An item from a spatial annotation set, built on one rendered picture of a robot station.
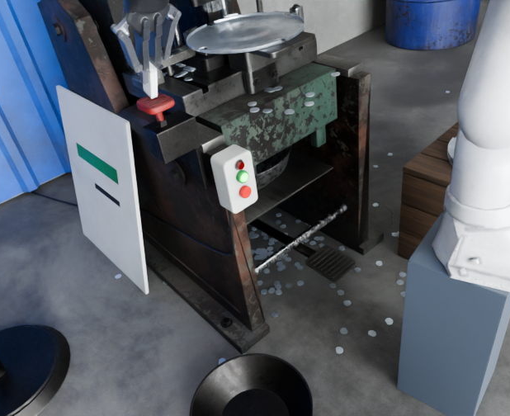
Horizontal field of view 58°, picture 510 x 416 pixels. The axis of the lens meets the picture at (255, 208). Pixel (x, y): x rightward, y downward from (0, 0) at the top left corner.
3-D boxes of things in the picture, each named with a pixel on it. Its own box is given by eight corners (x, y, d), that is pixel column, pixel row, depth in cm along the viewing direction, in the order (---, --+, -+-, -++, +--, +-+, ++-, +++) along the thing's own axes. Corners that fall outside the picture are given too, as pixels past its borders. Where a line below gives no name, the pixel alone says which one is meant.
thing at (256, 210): (333, 168, 146) (333, 167, 146) (228, 237, 126) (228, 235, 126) (248, 131, 174) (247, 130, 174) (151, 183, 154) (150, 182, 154)
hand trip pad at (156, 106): (185, 132, 96) (176, 97, 91) (160, 144, 93) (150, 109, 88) (167, 123, 100) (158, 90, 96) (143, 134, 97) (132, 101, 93)
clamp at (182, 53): (200, 67, 120) (192, 26, 114) (145, 90, 112) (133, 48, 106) (188, 63, 124) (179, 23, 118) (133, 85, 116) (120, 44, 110)
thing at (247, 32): (252, 10, 129) (251, 7, 129) (329, 22, 110) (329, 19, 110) (164, 42, 116) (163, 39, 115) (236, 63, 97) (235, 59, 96)
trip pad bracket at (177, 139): (212, 188, 107) (195, 111, 96) (178, 208, 103) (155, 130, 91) (197, 179, 111) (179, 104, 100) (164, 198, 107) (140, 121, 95)
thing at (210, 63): (265, 47, 125) (263, 35, 124) (206, 72, 116) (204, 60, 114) (229, 39, 136) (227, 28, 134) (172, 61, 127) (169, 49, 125)
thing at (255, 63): (320, 87, 113) (317, 31, 104) (278, 110, 106) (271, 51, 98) (253, 68, 129) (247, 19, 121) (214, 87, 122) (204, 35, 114)
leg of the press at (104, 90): (271, 331, 137) (215, 14, 83) (242, 355, 132) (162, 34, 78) (126, 210, 197) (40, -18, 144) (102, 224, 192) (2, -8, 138)
